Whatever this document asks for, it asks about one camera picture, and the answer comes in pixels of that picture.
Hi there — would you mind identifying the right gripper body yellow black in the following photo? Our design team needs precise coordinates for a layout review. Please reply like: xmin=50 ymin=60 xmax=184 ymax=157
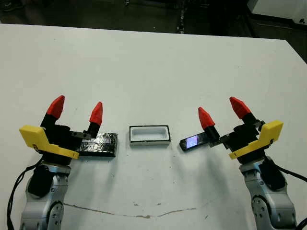
xmin=208 ymin=119 xmax=284 ymax=166

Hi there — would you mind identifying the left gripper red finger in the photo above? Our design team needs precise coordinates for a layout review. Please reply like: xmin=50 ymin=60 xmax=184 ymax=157
xmin=40 ymin=95 xmax=66 ymax=129
xmin=83 ymin=101 xmax=104 ymax=140

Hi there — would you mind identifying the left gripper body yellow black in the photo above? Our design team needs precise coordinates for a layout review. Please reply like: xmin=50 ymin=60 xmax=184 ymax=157
xmin=19 ymin=124 xmax=96 ymax=166

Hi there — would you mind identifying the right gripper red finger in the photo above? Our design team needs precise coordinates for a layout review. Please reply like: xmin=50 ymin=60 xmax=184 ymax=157
xmin=229 ymin=96 xmax=260 ymax=127
xmin=198 ymin=106 xmax=221 ymax=144

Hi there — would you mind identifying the black phone-like camera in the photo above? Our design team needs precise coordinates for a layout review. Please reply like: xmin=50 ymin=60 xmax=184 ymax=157
xmin=179 ymin=134 xmax=209 ymax=152

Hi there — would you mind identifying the black camera box lid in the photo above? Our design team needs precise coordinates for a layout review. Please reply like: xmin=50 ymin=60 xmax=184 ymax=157
xmin=76 ymin=131 xmax=119 ymax=158

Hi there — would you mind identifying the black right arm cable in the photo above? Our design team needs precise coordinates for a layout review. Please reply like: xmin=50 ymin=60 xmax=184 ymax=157
xmin=271 ymin=160 xmax=307 ymax=230

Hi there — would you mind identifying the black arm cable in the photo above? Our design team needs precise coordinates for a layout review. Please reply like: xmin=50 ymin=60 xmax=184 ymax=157
xmin=6 ymin=162 xmax=43 ymax=230
xmin=271 ymin=160 xmax=307 ymax=230

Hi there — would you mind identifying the white camera box base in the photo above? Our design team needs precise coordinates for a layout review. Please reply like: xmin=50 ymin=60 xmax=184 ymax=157
xmin=129 ymin=124 xmax=171 ymax=147

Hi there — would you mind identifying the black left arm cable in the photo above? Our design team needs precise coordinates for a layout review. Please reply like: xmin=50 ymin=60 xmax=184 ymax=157
xmin=6 ymin=162 xmax=43 ymax=230

